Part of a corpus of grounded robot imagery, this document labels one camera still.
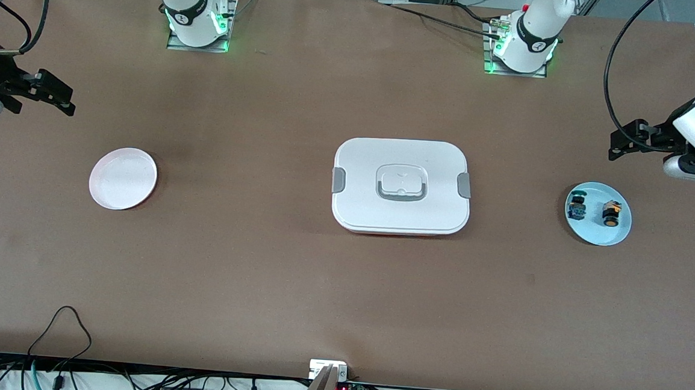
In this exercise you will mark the light blue round plate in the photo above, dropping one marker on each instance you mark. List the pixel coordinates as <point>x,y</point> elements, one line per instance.
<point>595,231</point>

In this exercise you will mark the green push button switch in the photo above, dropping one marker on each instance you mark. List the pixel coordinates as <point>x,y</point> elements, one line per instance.
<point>577,205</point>

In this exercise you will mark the orange push button switch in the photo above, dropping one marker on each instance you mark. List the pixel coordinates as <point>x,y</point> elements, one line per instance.
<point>611,213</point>

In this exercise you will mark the pink round plate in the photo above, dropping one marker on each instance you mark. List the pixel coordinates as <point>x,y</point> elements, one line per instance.
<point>123,179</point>

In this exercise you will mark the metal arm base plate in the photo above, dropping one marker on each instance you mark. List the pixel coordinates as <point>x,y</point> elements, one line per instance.
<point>488,47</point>
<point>228,28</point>

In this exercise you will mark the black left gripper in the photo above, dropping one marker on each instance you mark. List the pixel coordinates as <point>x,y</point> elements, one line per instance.
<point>665,131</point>

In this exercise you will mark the white lunch box grey clips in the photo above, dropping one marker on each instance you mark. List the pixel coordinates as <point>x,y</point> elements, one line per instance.
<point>400,213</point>

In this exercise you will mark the silver camera mount bracket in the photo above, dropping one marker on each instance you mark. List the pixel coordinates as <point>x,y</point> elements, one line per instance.
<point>328,368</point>

